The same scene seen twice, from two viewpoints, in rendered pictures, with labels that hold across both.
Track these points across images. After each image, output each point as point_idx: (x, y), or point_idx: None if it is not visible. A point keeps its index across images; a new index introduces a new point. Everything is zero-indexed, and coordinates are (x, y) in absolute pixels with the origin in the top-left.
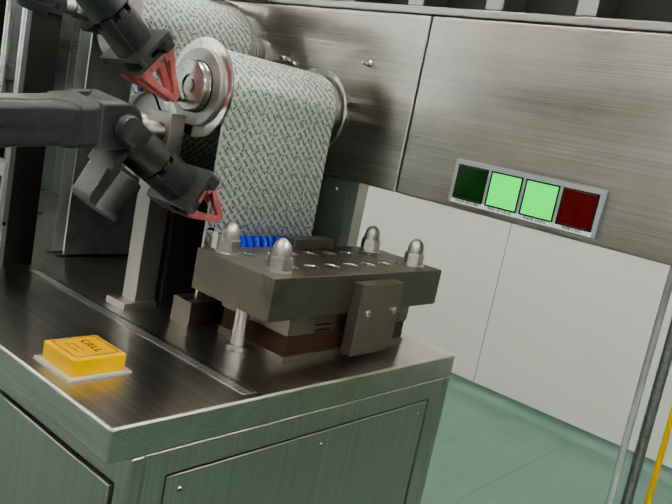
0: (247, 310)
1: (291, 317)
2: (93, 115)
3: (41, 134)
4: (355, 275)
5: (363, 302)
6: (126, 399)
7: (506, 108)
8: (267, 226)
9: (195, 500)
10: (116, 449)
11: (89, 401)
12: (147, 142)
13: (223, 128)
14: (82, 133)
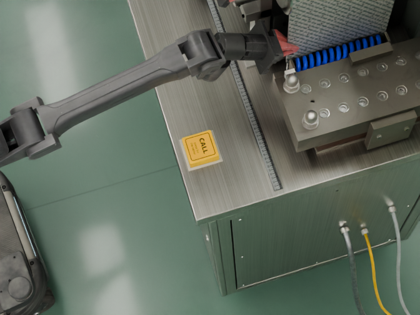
0: (290, 136)
1: (316, 145)
2: (184, 71)
3: (157, 84)
4: (371, 120)
5: (374, 134)
6: (210, 191)
7: None
8: (340, 38)
9: (251, 219)
10: (199, 223)
11: (193, 192)
12: (227, 55)
13: (290, 17)
14: (180, 77)
